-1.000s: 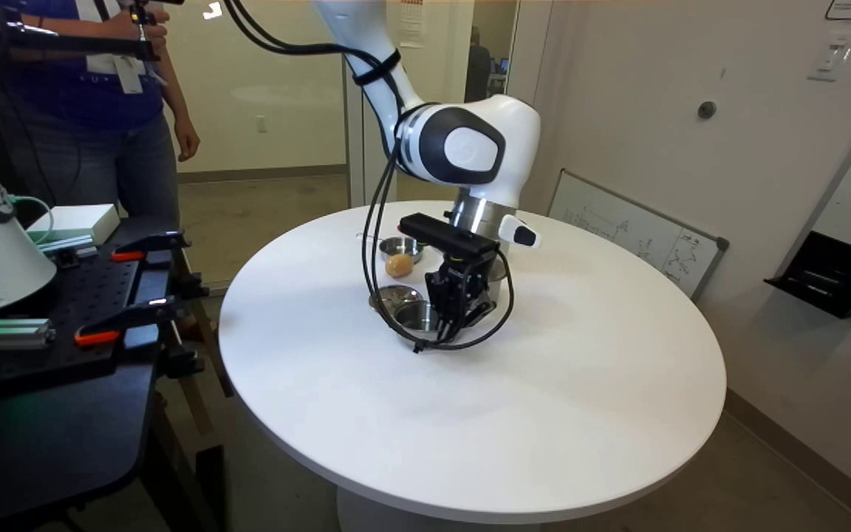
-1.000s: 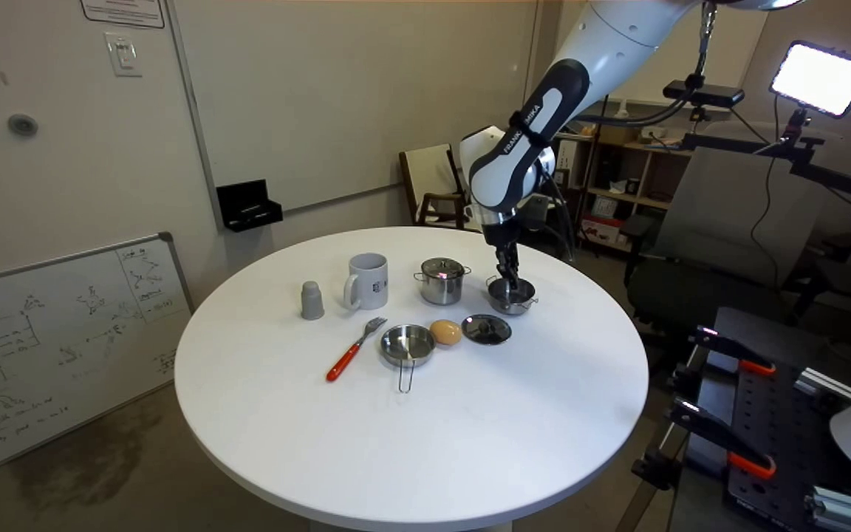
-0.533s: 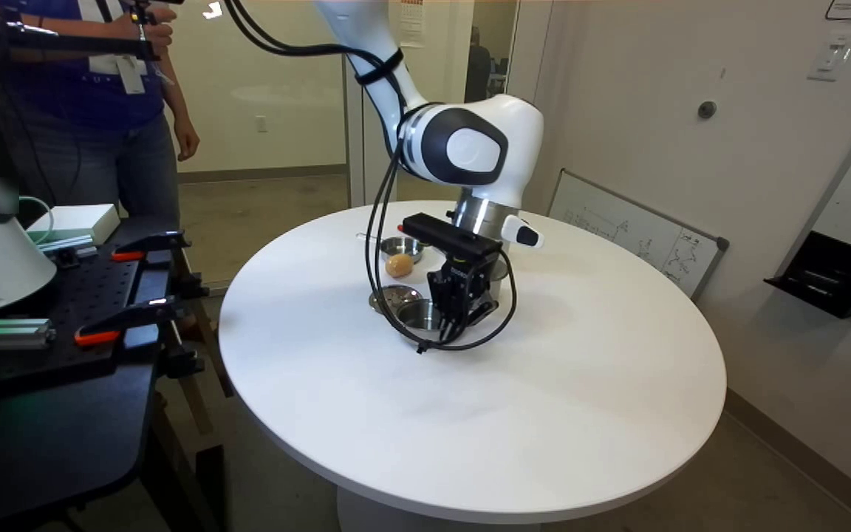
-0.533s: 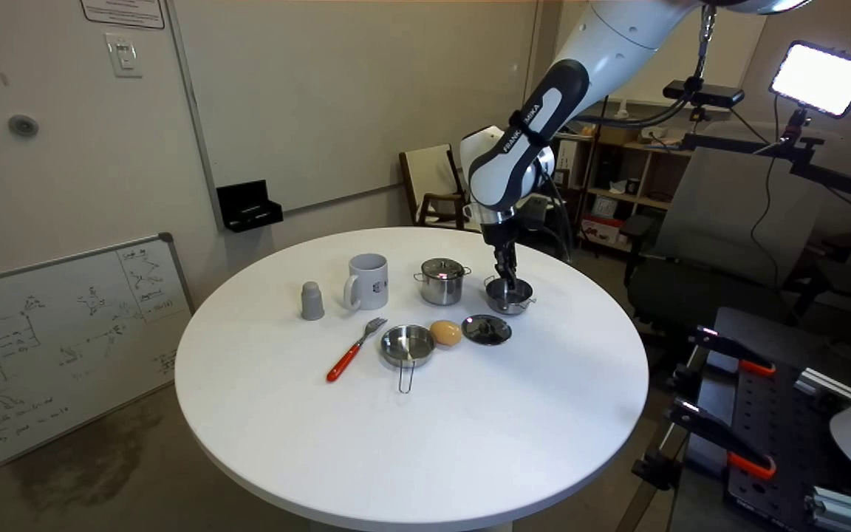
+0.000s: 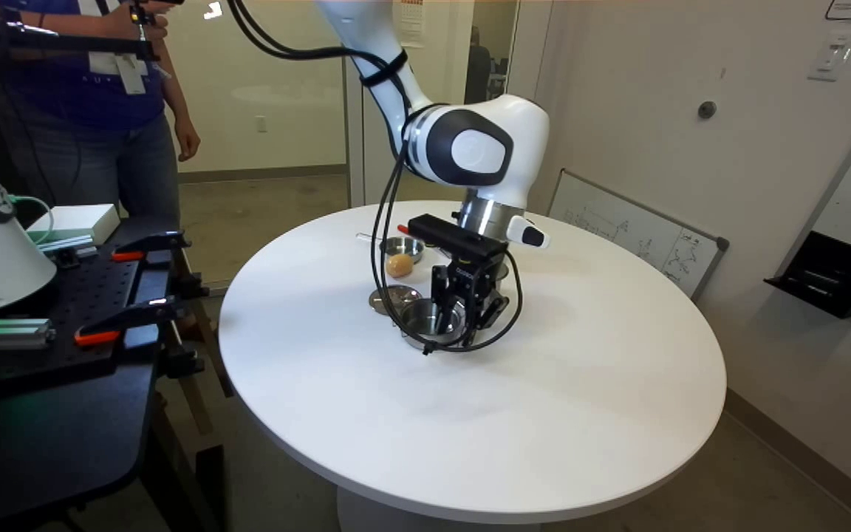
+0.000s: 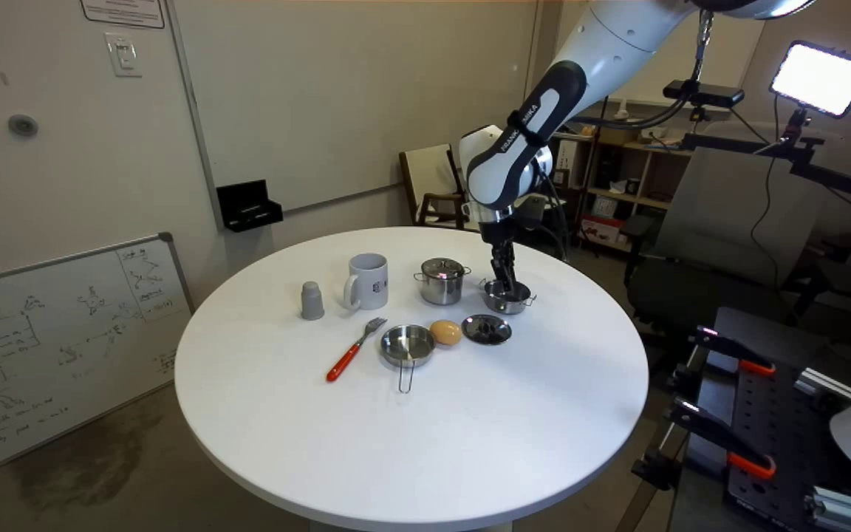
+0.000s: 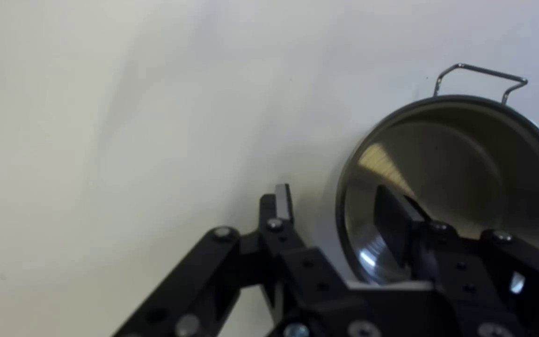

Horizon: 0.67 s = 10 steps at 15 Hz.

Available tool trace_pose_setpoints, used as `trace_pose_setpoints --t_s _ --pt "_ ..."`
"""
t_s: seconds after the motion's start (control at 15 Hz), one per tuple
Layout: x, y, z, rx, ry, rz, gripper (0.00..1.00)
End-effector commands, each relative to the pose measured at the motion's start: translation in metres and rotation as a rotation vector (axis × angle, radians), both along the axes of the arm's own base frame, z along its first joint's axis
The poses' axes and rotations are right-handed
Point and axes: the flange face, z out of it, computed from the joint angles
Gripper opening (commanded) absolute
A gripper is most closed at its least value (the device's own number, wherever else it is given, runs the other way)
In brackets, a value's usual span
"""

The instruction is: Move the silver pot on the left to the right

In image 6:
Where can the wooden chair white cushion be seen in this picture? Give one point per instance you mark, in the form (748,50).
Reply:
(432,174)

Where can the dark round wall stopper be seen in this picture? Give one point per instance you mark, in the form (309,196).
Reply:
(21,126)

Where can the leaning whiteboard with drawings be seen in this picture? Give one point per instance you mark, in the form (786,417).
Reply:
(51,344)

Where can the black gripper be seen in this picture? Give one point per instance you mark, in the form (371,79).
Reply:
(503,225)

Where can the small grey upturned cup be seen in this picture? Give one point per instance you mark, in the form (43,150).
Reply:
(311,301)

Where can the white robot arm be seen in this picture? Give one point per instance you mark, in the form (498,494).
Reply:
(593,61)

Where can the bright LED light panel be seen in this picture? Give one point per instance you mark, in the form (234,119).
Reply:
(823,79)

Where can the framed wall sign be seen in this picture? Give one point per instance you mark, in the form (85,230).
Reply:
(121,10)

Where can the flat silver pot lid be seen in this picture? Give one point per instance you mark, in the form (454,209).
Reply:
(486,329)

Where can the black robot mounting stand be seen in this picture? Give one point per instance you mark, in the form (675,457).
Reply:
(791,423)

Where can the black bar stereo camera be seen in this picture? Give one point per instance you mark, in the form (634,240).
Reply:
(715,95)

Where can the tall silver pot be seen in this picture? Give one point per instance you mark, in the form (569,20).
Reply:
(442,282)

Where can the cluttered wooden shelf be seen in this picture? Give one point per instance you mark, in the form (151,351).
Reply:
(634,174)

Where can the white light switch plate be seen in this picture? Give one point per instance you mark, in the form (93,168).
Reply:
(121,58)

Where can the yellow round bread roll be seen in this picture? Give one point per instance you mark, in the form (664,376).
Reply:
(444,332)

